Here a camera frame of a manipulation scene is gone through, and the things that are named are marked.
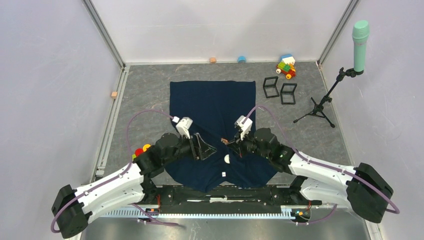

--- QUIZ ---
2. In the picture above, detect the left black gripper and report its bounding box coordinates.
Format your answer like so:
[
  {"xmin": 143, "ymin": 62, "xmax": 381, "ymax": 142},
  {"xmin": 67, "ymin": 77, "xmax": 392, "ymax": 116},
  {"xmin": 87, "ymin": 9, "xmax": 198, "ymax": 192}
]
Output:
[{"xmin": 163, "ymin": 131, "xmax": 217, "ymax": 166}]

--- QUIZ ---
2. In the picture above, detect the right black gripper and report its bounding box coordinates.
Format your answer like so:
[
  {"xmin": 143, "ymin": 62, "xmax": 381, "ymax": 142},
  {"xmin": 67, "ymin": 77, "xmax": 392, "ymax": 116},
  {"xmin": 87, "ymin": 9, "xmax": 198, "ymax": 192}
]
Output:
[{"xmin": 227, "ymin": 127, "xmax": 270, "ymax": 160}]

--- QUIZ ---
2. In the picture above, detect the round gold brooch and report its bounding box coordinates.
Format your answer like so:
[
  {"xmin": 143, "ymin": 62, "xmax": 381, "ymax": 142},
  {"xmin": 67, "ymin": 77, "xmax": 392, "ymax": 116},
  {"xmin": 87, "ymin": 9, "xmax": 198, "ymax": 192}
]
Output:
[{"xmin": 224, "ymin": 154, "xmax": 230, "ymax": 164}]

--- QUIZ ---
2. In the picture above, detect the navy blue t-shirt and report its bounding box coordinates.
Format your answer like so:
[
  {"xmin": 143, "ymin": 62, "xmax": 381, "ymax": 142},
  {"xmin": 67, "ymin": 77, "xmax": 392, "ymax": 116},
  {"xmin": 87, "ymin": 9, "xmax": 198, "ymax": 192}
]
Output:
[{"xmin": 165, "ymin": 81, "xmax": 277, "ymax": 193}]

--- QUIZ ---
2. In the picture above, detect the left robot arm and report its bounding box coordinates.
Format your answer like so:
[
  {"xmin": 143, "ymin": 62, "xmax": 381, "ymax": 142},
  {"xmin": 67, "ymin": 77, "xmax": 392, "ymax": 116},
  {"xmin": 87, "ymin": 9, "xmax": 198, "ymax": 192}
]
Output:
[{"xmin": 50, "ymin": 132, "xmax": 217, "ymax": 239}]

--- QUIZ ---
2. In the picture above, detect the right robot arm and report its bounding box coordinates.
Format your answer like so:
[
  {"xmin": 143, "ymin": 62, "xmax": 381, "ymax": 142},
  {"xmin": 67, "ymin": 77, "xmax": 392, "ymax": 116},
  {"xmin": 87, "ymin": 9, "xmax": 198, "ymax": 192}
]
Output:
[{"xmin": 221, "ymin": 128, "xmax": 394, "ymax": 223}]

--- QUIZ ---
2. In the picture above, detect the blue cup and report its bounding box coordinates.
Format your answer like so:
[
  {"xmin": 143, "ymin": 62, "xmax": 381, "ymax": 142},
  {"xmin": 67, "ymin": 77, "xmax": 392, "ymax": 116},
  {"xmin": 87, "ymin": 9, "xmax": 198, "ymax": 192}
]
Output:
[{"xmin": 237, "ymin": 55, "xmax": 247, "ymax": 64}]

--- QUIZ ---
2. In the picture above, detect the black microphone tripod stand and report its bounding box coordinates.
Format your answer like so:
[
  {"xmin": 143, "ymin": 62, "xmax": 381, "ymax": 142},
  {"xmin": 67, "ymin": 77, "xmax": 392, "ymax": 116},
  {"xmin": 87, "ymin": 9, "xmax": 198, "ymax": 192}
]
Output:
[{"xmin": 293, "ymin": 67, "xmax": 364, "ymax": 128}]

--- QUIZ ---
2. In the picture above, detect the colourful toy block car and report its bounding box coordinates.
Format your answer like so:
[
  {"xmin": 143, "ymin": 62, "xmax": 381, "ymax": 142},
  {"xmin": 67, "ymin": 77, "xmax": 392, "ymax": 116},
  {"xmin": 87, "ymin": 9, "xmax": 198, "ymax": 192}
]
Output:
[{"xmin": 275, "ymin": 54, "xmax": 296, "ymax": 80}]

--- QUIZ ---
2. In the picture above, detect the orange wooden cube left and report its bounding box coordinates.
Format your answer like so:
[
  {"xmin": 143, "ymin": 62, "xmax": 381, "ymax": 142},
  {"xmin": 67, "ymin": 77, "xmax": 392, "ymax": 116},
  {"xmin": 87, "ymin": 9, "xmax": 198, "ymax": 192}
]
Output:
[{"xmin": 111, "ymin": 91, "xmax": 118, "ymax": 100}]

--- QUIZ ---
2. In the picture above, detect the mint green microphone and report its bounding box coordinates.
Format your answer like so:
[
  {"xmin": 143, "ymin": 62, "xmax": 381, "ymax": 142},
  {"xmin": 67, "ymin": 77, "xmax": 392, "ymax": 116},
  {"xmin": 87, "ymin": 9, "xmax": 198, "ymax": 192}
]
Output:
[{"xmin": 351, "ymin": 20, "xmax": 370, "ymax": 73}]

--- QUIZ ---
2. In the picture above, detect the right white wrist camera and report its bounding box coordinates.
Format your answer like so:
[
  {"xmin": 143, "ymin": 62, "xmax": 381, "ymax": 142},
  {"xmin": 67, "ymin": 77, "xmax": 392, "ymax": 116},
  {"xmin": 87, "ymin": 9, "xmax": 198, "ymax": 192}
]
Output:
[{"xmin": 235, "ymin": 115, "xmax": 253, "ymax": 141}]

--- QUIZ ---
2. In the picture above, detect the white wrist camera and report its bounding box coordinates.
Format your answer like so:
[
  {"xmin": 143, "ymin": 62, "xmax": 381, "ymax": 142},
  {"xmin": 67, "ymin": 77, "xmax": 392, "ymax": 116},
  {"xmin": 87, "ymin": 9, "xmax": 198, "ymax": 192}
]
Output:
[
  {"xmin": 235, "ymin": 115, "xmax": 253, "ymax": 141},
  {"xmin": 171, "ymin": 116, "xmax": 193, "ymax": 139}
]

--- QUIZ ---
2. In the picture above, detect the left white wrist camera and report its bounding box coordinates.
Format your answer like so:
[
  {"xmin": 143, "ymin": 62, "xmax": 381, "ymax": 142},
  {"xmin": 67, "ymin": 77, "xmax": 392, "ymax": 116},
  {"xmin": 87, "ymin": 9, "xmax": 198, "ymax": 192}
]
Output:
[{"xmin": 171, "ymin": 116, "xmax": 193, "ymax": 139}]

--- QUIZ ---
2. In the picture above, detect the red yellow ring stacker toy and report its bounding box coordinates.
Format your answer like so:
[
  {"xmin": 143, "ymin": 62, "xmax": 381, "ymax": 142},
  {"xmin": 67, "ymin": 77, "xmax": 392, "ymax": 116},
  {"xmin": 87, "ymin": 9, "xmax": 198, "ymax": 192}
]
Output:
[{"xmin": 132, "ymin": 143, "xmax": 151, "ymax": 160}]

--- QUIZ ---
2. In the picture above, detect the right black display frame box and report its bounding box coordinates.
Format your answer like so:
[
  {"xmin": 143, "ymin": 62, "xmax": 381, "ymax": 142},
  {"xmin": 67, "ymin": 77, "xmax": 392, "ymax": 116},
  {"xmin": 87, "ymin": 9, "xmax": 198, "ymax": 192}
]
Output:
[{"xmin": 280, "ymin": 83, "xmax": 297, "ymax": 105}]

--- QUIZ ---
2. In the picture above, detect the black display frame box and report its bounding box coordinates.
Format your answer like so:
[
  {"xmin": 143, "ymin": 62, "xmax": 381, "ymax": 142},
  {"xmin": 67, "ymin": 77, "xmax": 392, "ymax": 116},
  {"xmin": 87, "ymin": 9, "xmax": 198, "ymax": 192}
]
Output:
[
  {"xmin": 280, "ymin": 83, "xmax": 297, "ymax": 105},
  {"xmin": 262, "ymin": 76, "xmax": 280, "ymax": 99}
]

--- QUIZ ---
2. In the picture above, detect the aluminium frame rail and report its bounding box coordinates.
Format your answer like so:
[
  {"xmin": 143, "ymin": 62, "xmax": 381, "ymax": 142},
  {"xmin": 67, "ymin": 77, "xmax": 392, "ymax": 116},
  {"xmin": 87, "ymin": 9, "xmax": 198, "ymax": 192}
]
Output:
[{"xmin": 64, "ymin": 185, "xmax": 387, "ymax": 240}]

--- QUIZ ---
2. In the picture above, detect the left black display frame box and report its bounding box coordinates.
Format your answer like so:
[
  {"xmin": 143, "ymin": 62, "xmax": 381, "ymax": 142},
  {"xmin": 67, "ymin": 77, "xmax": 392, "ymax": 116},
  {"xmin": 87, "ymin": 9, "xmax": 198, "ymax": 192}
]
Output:
[{"xmin": 262, "ymin": 76, "xmax": 280, "ymax": 99}]

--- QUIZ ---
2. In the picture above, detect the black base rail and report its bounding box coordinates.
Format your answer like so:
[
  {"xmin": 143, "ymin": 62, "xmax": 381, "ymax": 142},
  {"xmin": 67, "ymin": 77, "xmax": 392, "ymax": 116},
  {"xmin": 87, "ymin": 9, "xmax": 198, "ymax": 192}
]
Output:
[{"xmin": 139, "ymin": 185, "xmax": 322, "ymax": 214}]

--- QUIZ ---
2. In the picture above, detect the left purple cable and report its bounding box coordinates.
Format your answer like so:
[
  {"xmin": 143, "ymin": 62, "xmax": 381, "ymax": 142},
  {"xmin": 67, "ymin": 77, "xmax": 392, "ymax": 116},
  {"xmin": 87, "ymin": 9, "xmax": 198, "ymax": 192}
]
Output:
[{"xmin": 50, "ymin": 109, "xmax": 181, "ymax": 234}]

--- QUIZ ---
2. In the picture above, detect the purple cable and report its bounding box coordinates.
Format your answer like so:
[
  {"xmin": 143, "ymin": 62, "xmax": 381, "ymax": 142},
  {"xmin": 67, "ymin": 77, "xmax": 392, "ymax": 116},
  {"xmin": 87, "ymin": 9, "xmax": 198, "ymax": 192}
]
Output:
[
  {"xmin": 244, "ymin": 105, "xmax": 401, "ymax": 226},
  {"xmin": 50, "ymin": 109, "xmax": 181, "ymax": 234}
]

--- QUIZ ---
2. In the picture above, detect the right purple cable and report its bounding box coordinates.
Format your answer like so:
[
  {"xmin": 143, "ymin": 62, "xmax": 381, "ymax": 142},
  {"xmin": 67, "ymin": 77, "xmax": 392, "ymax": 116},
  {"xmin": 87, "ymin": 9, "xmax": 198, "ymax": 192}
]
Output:
[{"xmin": 244, "ymin": 105, "xmax": 401, "ymax": 226}]

